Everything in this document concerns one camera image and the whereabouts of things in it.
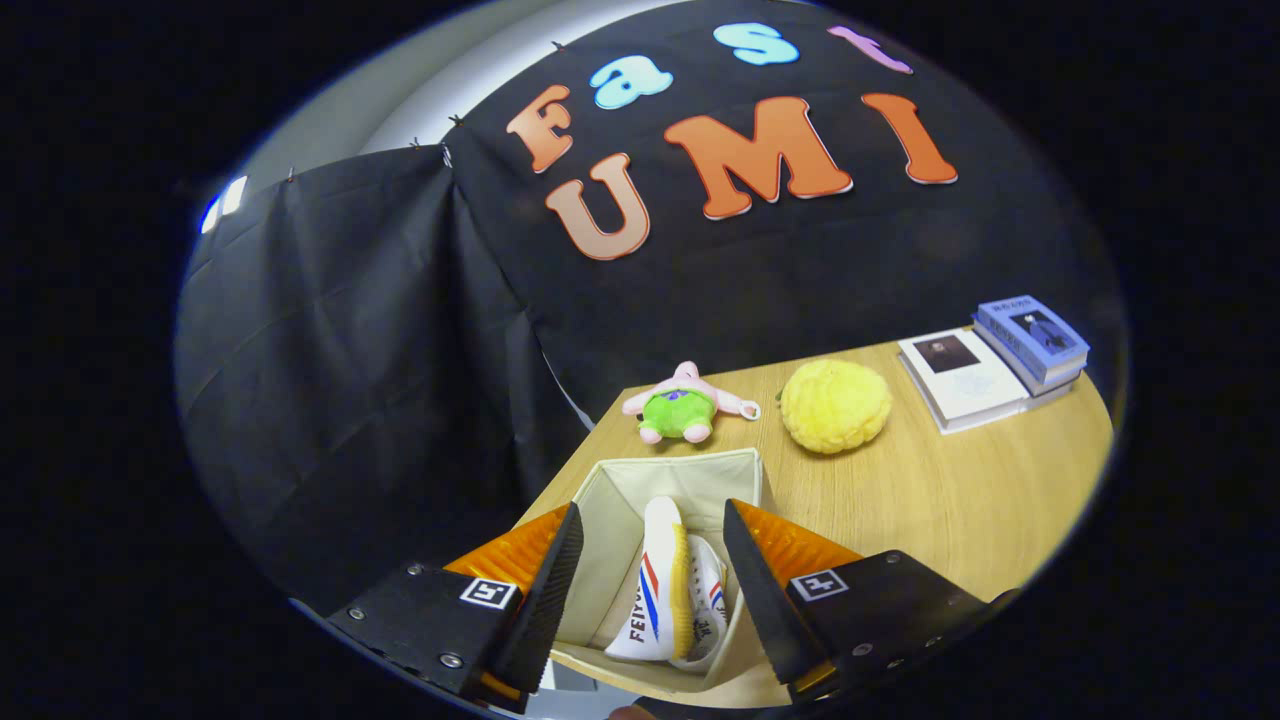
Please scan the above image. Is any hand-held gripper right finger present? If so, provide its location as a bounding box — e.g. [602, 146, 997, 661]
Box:
[722, 498, 1021, 706]

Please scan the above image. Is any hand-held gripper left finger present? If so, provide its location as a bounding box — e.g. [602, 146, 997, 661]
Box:
[328, 502, 585, 713]

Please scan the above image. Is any white canvas shoe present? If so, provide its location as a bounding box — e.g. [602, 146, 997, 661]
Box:
[670, 535, 731, 673]
[605, 495, 693, 663]

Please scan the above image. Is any beige fabric storage box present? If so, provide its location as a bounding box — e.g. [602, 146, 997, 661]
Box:
[545, 447, 766, 696]

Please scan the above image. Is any yellow plush ball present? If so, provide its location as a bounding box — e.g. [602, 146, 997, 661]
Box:
[780, 359, 893, 456]

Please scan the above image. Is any green and pink plush toy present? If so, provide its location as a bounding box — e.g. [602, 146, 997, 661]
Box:
[622, 361, 763, 445]

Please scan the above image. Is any white book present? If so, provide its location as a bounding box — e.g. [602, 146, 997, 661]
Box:
[897, 328, 1076, 435]

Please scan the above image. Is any black backdrop cloth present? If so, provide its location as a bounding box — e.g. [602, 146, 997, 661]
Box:
[175, 0, 1131, 621]

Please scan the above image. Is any blue book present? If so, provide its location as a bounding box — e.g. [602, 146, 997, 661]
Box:
[972, 295, 1091, 396]

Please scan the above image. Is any ceiling light panel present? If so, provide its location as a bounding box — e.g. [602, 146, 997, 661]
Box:
[200, 175, 249, 236]

